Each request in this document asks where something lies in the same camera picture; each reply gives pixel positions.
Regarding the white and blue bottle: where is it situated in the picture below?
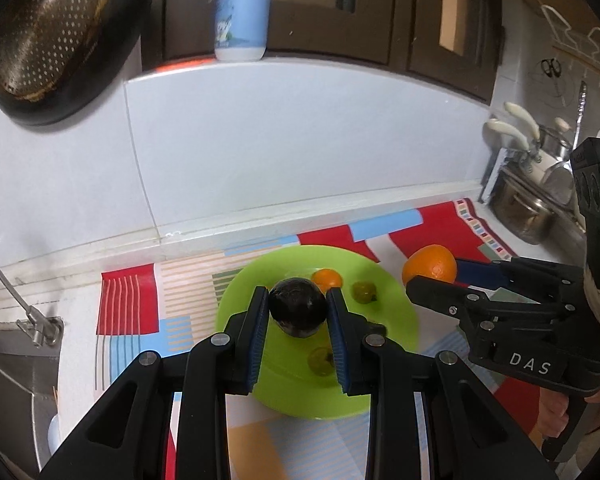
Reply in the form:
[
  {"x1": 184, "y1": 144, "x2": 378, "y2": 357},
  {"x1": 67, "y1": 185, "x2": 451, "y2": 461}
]
[{"x1": 214, "y1": 0, "x2": 274, "y2": 62}]

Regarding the colourful patterned tablecloth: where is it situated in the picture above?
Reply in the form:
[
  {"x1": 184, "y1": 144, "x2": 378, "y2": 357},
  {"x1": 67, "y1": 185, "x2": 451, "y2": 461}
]
[{"x1": 94, "y1": 199, "x2": 546, "y2": 480}]

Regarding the large gold strainer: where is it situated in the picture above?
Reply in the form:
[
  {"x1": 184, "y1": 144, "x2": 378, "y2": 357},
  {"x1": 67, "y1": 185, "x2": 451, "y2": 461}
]
[{"x1": 0, "y1": 0, "x2": 112, "y2": 103}]

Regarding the large orange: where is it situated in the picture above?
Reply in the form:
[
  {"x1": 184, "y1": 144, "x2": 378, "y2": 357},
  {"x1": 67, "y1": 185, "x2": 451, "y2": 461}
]
[{"x1": 401, "y1": 244, "x2": 457, "y2": 288}]

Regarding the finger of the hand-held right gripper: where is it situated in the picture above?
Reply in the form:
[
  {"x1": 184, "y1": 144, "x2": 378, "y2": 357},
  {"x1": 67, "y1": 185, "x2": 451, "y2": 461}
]
[
  {"x1": 406, "y1": 275, "x2": 577, "y2": 325},
  {"x1": 455, "y1": 257, "x2": 587, "y2": 302}
]

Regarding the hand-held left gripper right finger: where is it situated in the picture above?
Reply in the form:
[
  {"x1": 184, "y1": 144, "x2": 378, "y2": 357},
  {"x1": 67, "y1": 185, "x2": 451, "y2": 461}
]
[{"x1": 326, "y1": 287, "x2": 556, "y2": 480}]

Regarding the hanging kitchen knife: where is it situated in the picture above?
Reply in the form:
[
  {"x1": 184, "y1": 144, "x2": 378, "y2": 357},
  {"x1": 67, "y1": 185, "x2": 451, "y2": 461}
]
[{"x1": 575, "y1": 80, "x2": 589, "y2": 148}]

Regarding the kitchen sink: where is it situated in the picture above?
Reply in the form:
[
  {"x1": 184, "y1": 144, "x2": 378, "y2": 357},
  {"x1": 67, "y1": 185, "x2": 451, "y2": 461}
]
[{"x1": 0, "y1": 320, "x2": 61, "y2": 466}]

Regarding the dark wooden window frame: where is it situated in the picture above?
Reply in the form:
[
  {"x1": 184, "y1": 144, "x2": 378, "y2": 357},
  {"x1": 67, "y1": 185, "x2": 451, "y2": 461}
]
[{"x1": 160, "y1": 0, "x2": 503, "y2": 106}]

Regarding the white dish rack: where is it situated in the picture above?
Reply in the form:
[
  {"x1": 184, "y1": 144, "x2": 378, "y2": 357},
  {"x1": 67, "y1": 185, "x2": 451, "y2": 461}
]
[{"x1": 482, "y1": 147, "x2": 506, "y2": 206}]

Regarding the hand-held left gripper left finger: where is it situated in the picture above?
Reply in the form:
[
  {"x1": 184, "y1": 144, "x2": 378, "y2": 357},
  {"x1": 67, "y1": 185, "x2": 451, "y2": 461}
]
[{"x1": 39, "y1": 286, "x2": 271, "y2": 480}]

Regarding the small tangerine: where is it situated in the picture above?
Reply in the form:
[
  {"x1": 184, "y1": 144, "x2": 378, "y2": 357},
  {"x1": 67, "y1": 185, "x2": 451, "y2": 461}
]
[{"x1": 311, "y1": 268, "x2": 343, "y2": 293}]

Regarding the chrome curved faucet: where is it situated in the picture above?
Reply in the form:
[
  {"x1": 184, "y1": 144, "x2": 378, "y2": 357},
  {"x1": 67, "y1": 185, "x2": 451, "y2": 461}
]
[{"x1": 0, "y1": 237, "x2": 65, "y2": 350}]

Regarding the black frying pan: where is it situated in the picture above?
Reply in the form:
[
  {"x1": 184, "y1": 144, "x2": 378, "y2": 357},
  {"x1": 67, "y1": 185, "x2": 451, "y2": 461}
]
[{"x1": 0, "y1": 0, "x2": 156, "y2": 127}]

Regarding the small steel saucepan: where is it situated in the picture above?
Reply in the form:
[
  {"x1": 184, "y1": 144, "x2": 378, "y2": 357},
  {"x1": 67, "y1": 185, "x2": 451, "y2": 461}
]
[{"x1": 537, "y1": 125, "x2": 576, "y2": 160}]

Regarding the yellow-green round fruit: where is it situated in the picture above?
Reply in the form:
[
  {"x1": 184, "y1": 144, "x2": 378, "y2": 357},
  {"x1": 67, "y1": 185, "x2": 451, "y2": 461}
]
[{"x1": 307, "y1": 346, "x2": 337, "y2": 377}]

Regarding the glass pot lid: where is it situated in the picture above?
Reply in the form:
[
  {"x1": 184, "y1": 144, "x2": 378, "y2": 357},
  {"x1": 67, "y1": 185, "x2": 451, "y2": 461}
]
[{"x1": 542, "y1": 160, "x2": 577, "y2": 206}]

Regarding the green plate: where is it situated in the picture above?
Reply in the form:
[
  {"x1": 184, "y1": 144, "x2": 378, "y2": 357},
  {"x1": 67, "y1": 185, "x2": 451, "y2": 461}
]
[{"x1": 215, "y1": 245, "x2": 421, "y2": 421}]

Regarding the green round fruit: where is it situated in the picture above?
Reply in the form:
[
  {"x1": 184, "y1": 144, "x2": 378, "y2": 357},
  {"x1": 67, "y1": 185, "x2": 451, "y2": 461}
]
[{"x1": 351, "y1": 281, "x2": 379, "y2": 305}]

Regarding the large steel pot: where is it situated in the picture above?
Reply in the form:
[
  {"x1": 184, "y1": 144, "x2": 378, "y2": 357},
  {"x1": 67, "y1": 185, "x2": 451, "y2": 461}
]
[{"x1": 490, "y1": 167, "x2": 556, "y2": 246}]

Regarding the person's right hand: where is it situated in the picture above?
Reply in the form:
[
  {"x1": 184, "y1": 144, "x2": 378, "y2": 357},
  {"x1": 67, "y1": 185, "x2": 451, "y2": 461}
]
[{"x1": 537, "y1": 387, "x2": 572, "y2": 437}]

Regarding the dark purple plum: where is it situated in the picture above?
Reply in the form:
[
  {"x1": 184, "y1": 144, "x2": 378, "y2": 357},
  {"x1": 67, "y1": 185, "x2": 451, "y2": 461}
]
[{"x1": 268, "y1": 277, "x2": 328, "y2": 339}]

